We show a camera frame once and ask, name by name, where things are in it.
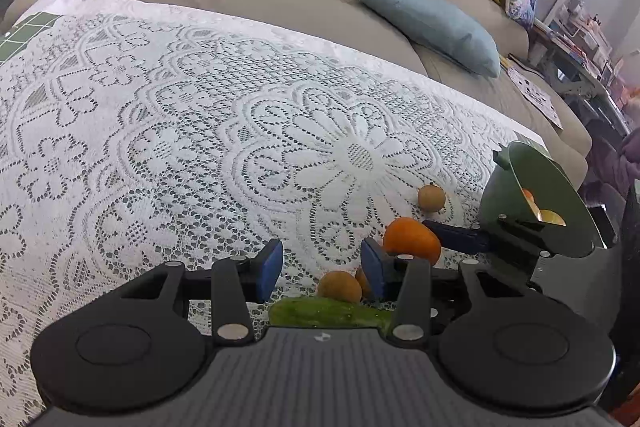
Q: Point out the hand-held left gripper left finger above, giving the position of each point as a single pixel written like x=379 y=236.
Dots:
x=270 y=269

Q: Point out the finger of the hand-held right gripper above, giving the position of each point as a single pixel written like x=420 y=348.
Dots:
x=457 y=238

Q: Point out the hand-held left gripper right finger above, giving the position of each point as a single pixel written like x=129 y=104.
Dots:
x=372 y=269

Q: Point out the orange tangerine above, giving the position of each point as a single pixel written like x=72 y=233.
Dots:
x=528 y=196
x=412 y=242
x=362 y=282

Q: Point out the small brown kiwi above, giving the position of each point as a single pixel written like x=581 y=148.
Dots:
x=340 y=287
x=431 y=198

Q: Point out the green plastic colander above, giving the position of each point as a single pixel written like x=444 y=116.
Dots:
x=500 y=202

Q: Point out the green cucumber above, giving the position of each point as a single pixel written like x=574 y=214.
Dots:
x=325 y=313

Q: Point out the purple cloth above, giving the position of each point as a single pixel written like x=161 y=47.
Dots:
x=615 y=162

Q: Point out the white lace tablecloth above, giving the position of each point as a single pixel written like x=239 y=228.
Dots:
x=200 y=132

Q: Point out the printed paper sheet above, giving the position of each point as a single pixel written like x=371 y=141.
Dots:
x=535 y=94

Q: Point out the light blue pillow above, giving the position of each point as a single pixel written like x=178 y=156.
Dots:
x=430 y=22

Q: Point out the cluttered side shelf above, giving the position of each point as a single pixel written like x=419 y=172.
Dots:
x=570 y=42

